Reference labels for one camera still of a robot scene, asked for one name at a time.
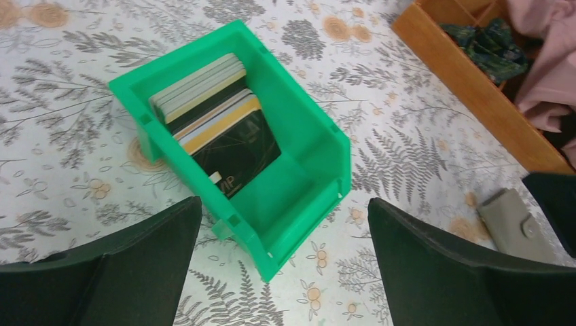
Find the black VIP card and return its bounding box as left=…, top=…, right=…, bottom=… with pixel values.
left=192, top=109, right=281, bottom=198

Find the orange compartment tray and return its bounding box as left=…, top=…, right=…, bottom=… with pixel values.
left=392, top=0, right=575, bottom=174

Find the pink cloth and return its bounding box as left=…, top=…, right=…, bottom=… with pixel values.
left=506, top=0, right=576, bottom=168

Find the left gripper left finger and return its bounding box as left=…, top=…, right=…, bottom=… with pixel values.
left=1, top=197, right=202, bottom=325

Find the card stack in bin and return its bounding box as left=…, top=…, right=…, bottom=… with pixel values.
left=148, top=52, right=264, bottom=156

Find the green plastic bin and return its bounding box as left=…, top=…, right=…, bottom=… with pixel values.
left=109, top=20, right=351, bottom=282

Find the grey leather card holder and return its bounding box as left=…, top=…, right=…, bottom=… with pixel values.
left=477, top=188, right=556, bottom=264

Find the dark green patterned cloth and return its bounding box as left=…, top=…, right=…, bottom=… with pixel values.
left=440, top=18, right=528, bottom=85

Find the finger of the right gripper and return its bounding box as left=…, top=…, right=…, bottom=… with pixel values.
left=522, top=172, right=575, bottom=258

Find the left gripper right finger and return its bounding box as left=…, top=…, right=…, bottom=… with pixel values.
left=368, top=198, right=575, bottom=325

